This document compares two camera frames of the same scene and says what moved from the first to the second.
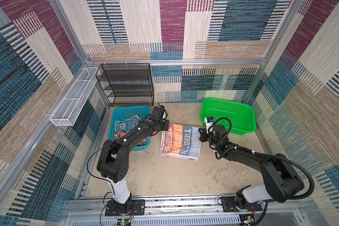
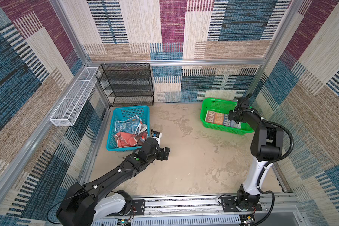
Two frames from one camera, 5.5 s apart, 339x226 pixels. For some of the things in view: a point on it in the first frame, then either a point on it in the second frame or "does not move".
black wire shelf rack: x=128 y=84 does not move
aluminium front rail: x=91 y=211 does not move
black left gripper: x=165 y=125 to x=161 y=157
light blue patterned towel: x=127 y=125 does not move
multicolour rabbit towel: x=181 y=141 to x=221 y=119
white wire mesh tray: x=67 y=112 does not move
